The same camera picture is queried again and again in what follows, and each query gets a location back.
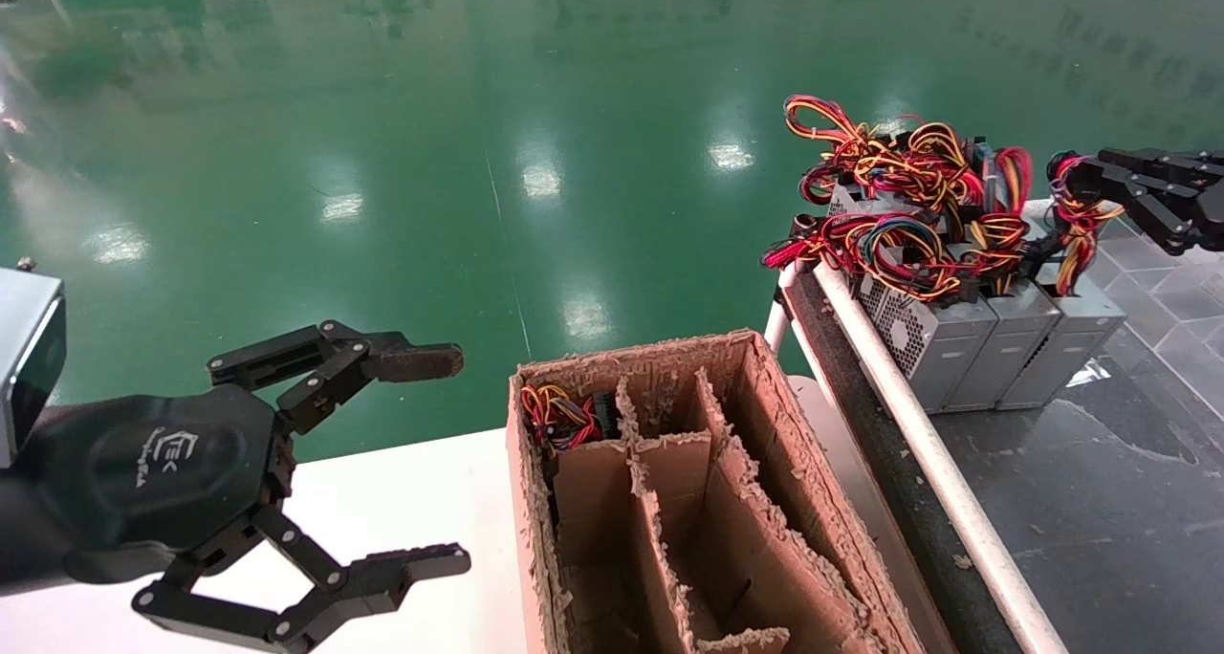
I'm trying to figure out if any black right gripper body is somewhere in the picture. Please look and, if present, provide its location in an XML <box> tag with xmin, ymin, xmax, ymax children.
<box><xmin>1189</xmin><ymin>178</ymin><xmax>1224</xmax><ymax>253</ymax></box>

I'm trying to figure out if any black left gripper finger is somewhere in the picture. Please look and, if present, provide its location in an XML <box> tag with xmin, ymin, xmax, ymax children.
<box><xmin>131</xmin><ymin>506</ymin><xmax>472</xmax><ymax>654</ymax></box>
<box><xmin>208</xmin><ymin>320</ymin><xmax>466</xmax><ymax>436</ymax></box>

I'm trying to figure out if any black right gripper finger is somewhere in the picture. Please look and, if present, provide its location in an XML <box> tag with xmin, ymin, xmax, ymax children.
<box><xmin>1098</xmin><ymin>182</ymin><xmax>1208</xmax><ymax>255</ymax></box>
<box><xmin>1050</xmin><ymin>146</ymin><xmax>1224</xmax><ymax>202</ymax></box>

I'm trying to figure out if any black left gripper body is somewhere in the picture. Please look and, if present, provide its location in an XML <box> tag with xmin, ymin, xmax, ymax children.
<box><xmin>0</xmin><ymin>386</ymin><xmax>294</xmax><ymax>594</ymax></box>

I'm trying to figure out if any power supply with coloured wires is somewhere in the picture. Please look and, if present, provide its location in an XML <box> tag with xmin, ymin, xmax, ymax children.
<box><xmin>947</xmin><ymin>212</ymin><xmax>1063</xmax><ymax>412</ymax></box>
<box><xmin>784</xmin><ymin>94</ymin><xmax>1038</xmax><ymax>221</ymax></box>
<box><xmin>763</xmin><ymin>211</ymin><xmax>1001</xmax><ymax>415</ymax></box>
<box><xmin>519</xmin><ymin>380</ymin><xmax>620</xmax><ymax>456</ymax></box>
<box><xmin>999</xmin><ymin>152</ymin><xmax>1128</xmax><ymax>412</ymax></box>

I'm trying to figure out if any clear acrylic divider tray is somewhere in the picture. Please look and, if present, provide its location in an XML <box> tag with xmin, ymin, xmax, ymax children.
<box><xmin>1090</xmin><ymin>216</ymin><xmax>1224</xmax><ymax>351</ymax></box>

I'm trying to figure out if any worn cardboard divider box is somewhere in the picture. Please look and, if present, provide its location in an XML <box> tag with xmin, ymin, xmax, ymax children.
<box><xmin>505</xmin><ymin>329</ymin><xmax>927</xmax><ymax>654</ymax></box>

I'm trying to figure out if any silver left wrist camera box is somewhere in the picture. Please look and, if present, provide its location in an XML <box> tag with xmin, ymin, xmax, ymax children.
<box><xmin>0</xmin><ymin>257</ymin><xmax>69</xmax><ymax>469</ymax></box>

